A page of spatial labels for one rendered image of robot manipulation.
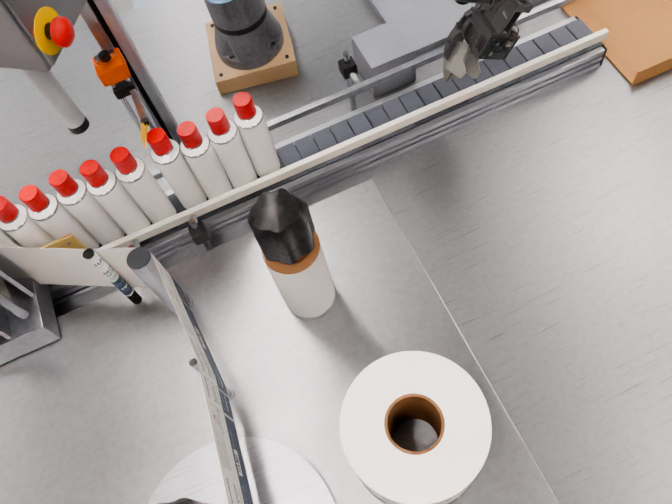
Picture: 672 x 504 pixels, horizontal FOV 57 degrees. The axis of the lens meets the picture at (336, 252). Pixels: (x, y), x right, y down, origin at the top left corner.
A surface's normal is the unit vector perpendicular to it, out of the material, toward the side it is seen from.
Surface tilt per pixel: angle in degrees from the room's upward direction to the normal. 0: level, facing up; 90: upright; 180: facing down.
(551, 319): 0
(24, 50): 90
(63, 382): 0
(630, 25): 0
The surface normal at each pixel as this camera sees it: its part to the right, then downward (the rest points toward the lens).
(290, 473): -0.11, -0.44
